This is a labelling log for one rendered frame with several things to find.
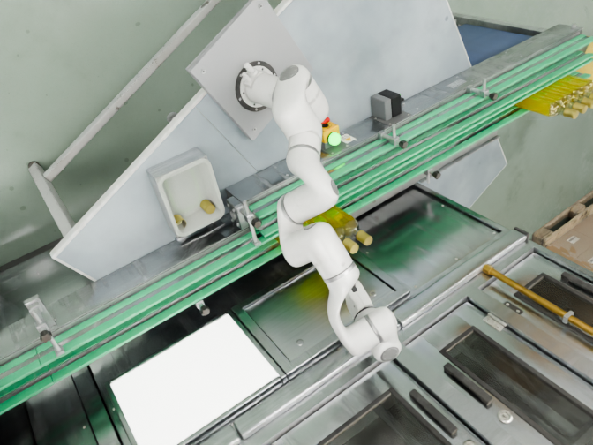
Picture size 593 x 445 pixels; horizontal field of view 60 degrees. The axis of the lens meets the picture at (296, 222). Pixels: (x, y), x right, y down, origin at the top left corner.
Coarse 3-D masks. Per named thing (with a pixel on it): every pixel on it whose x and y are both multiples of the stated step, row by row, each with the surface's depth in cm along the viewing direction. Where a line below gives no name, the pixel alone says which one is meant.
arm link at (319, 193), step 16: (304, 144) 127; (288, 160) 127; (304, 160) 123; (304, 176) 121; (320, 176) 121; (288, 192) 130; (304, 192) 124; (320, 192) 121; (336, 192) 123; (288, 208) 127; (304, 208) 125; (320, 208) 124
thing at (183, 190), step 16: (176, 176) 159; (192, 176) 162; (208, 176) 159; (160, 192) 151; (176, 192) 162; (192, 192) 165; (208, 192) 167; (176, 208) 164; (192, 208) 168; (224, 208) 166; (176, 224) 159; (192, 224) 164
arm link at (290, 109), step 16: (288, 80) 131; (304, 80) 130; (288, 96) 127; (304, 96) 127; (272, 112) 129; (288, 112) 125; (304, 112) 126; (288, 128) 128; (304, 128) 128; (320, 128) 133; (320, 144) 131
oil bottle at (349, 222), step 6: (330, 210) 175; (336, 210) 174; (342, 210) 174; (330, 216) 172; (336, 216) 171; (342, 216) 171; (348, 216) 170; (342, 222) 168; (348, 222) 168; (354, 222) 168; (348, 228) 167; (354, 228) 167; (348, 234) 168
